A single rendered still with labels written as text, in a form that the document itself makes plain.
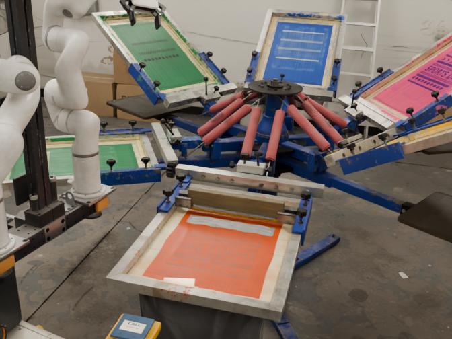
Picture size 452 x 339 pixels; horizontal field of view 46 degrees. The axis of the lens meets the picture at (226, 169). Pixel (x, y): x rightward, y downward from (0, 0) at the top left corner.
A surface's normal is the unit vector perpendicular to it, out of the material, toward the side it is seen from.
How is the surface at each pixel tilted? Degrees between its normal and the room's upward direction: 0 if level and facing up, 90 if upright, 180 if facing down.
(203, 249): 0
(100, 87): 88
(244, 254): 0
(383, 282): 0
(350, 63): 90
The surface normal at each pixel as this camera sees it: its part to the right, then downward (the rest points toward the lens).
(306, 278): 0.04, -0.92
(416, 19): -0.25, 0.38
